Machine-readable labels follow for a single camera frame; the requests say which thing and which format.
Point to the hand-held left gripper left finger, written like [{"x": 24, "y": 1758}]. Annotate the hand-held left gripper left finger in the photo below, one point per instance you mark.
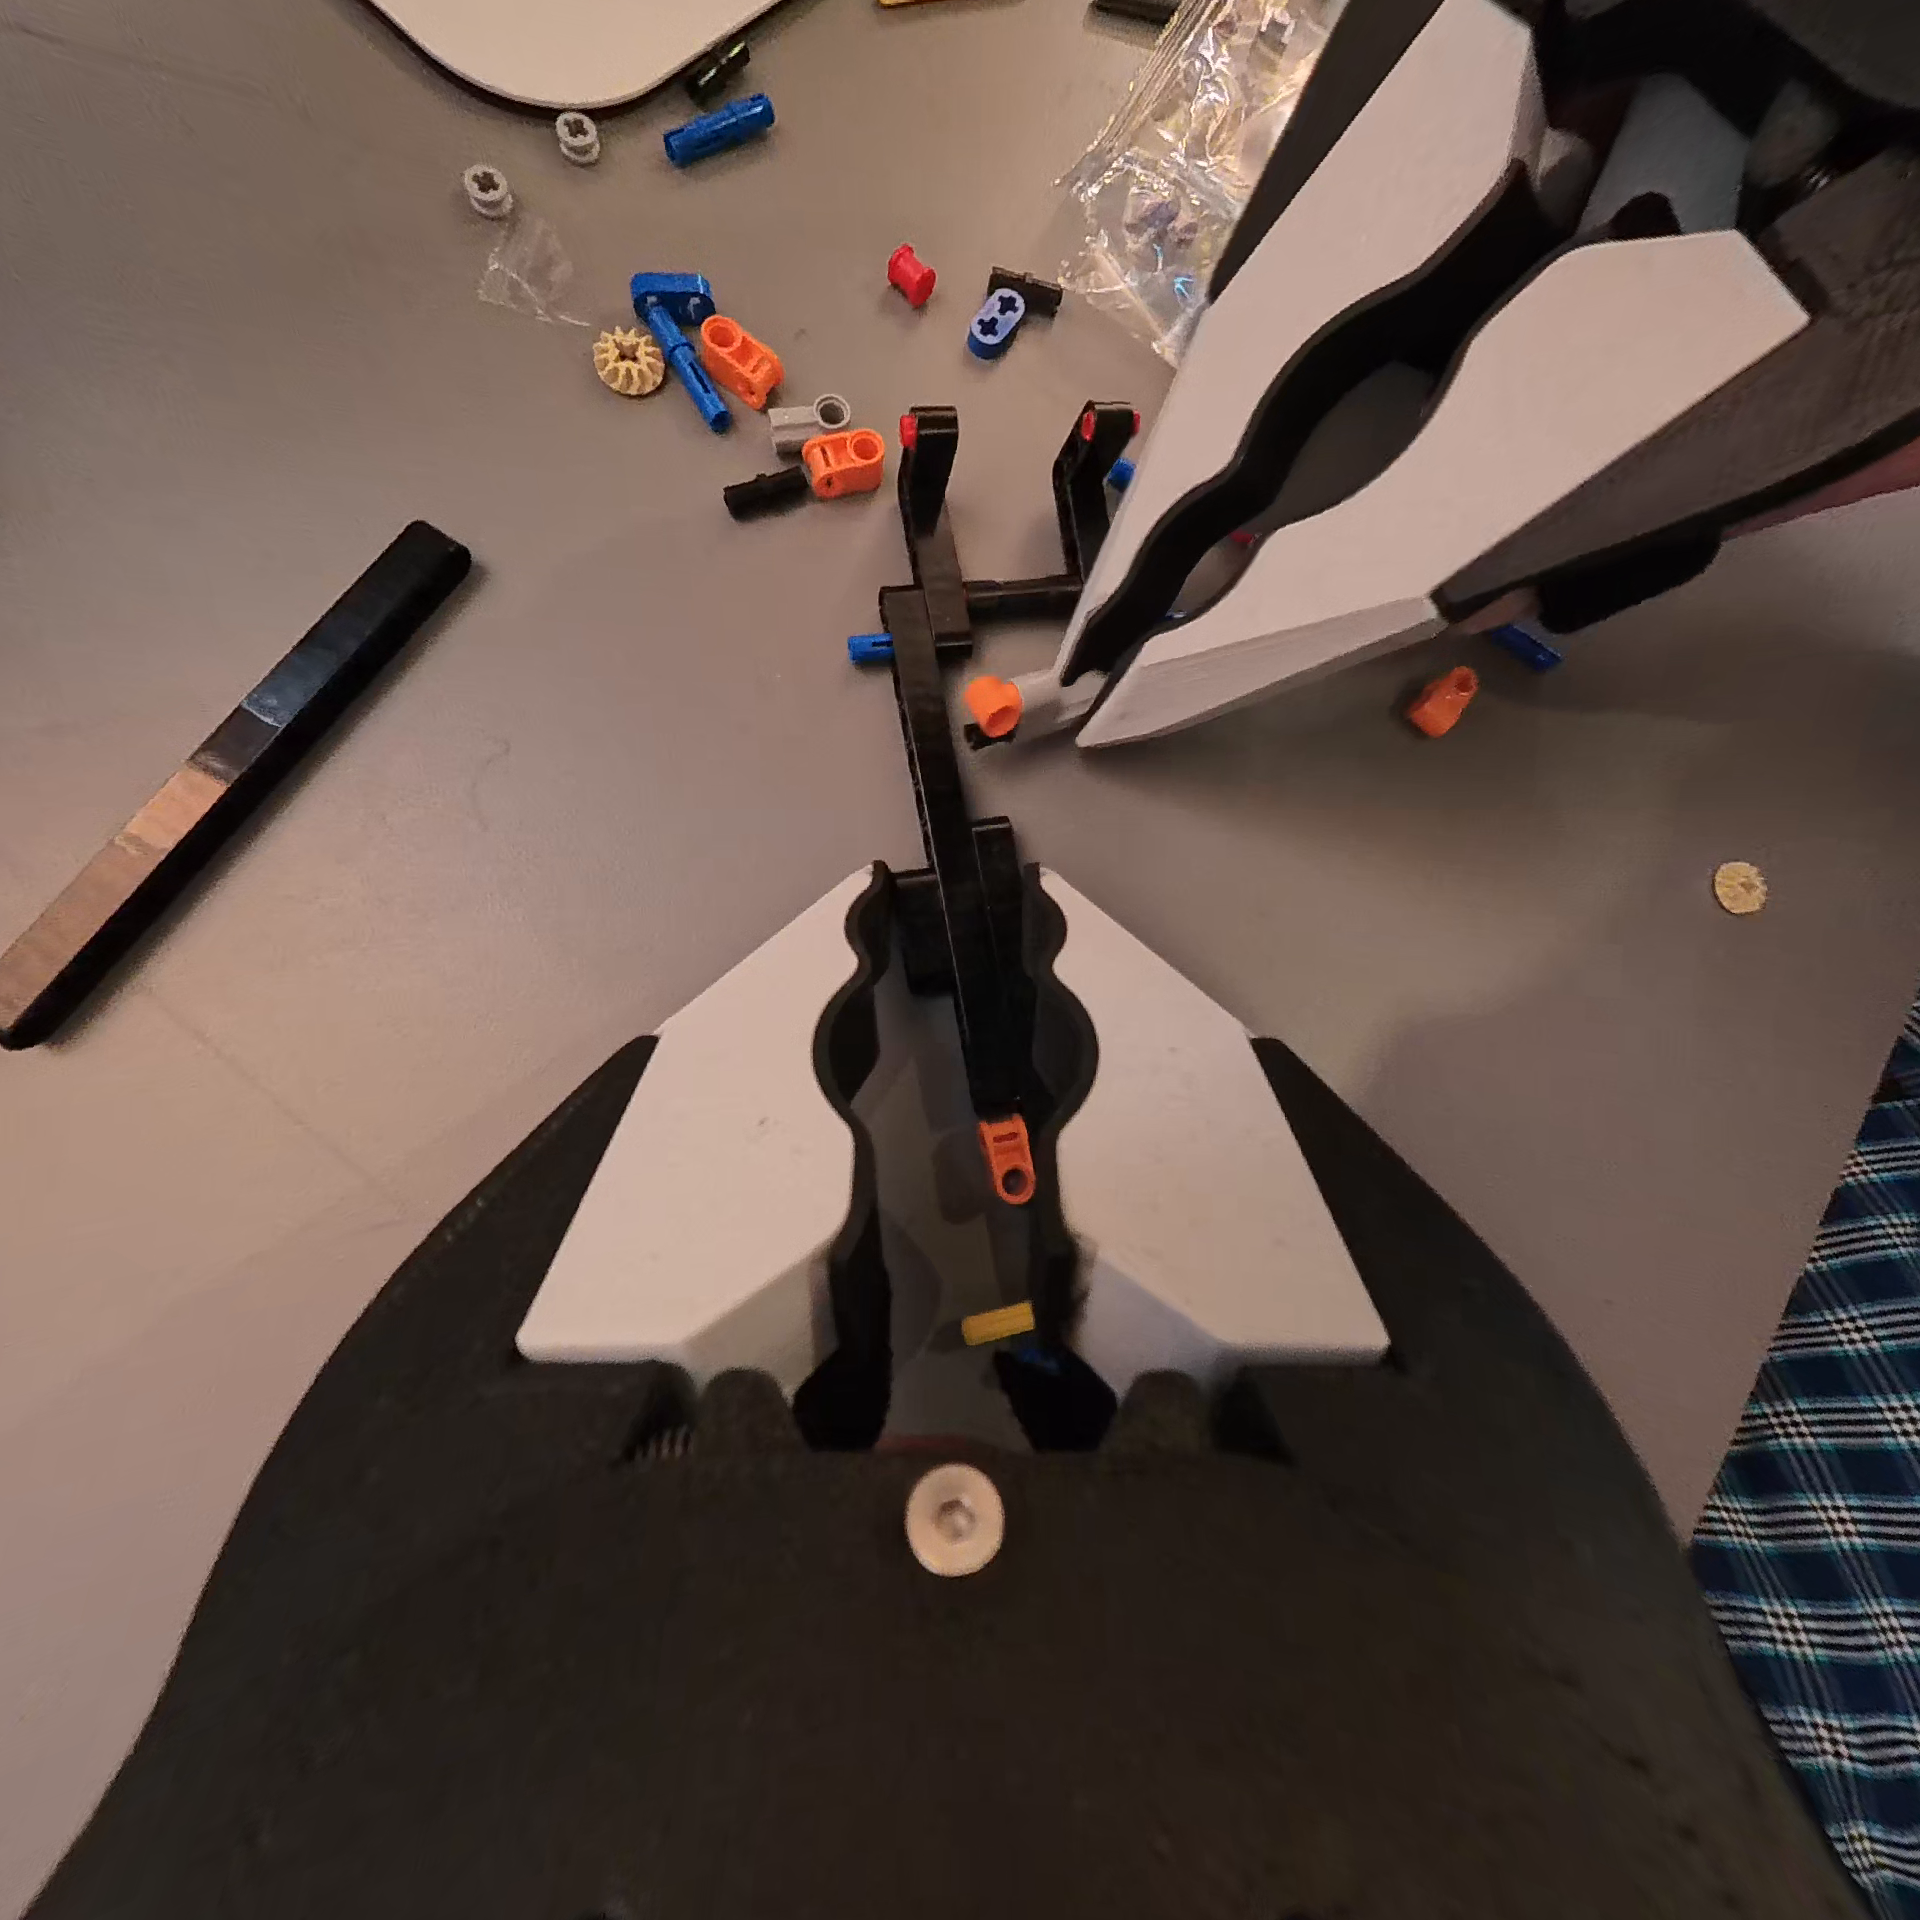
[{"x": 704, "y": 1186}]

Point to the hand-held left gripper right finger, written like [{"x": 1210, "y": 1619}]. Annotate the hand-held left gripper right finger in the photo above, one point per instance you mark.
[{"x": 1213, "y": 1186}]

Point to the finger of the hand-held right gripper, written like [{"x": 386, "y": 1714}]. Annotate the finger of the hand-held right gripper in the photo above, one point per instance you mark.
[
  {"x": 1348, "y": 226},
  {"x": 1588, "y": 389}
]

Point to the grey orange lego connector assembly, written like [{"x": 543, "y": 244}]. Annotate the grey orange lego connector assembly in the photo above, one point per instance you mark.
[{"x": 991, "y": 710}]

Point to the black lego beam assembly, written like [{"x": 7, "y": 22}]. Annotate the black lego beam assembly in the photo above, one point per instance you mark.
[{"x": 938, "y": 570}]

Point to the black lego pin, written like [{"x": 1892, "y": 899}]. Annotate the black lego pin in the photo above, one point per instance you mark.
[
  {"x": 1132, "y": 7},
  {"x": 716, "y": 72}
]

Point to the orange lego connector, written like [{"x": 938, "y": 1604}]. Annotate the orange lego connector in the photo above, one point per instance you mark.
[
  {"x": 1441, "y": 703},
  {"x": 738, "y": 358}
]

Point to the red lego bush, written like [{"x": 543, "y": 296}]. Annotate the red lego bush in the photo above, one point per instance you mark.
[{"x": 911, "y": 278}]

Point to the tan lego gear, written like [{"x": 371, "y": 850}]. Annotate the tan lego gear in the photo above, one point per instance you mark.
[
  {"x": 1740, "y": 888},
  {"x": 627, "y": 365}
]

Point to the grey lego connector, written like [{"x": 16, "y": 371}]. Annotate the grey lego connector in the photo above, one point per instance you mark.
[{"x": 803, "y": 431}]

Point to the long blue lego pin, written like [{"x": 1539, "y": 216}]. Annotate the long blue lego pin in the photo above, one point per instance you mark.
[{"x": 721, "y": 130}]

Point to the blue T-shaped lego piece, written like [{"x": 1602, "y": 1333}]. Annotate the blue T-shaped lego piece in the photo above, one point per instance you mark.
[{"x": 692, "y": 375}]

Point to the grey lego bush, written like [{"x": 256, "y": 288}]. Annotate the grey lego bush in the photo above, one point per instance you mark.
[
  {"x": 578, "y": 135},
  {"x": 488, "y": 191}
]

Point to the small clear plastic bag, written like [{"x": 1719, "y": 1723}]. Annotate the small clear plastic bag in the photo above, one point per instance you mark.
[{"x": 1170, "y": 182}]

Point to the blue connector with black pin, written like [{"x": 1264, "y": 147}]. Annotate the blue connector with black pin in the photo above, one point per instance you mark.
[{"x": 993, "y": 323}]

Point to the orange connector with black pin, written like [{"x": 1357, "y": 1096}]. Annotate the orange connector with black pin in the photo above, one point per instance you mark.
[{"x": 844, "y": 463}]

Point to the black flat bar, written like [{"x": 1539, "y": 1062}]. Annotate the black flat bar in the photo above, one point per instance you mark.
[{"x": 224, "y": 781}]

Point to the clear plastic scrap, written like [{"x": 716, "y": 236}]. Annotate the clear plastic scrap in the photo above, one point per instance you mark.
[{"x": 523, "y": 278}]

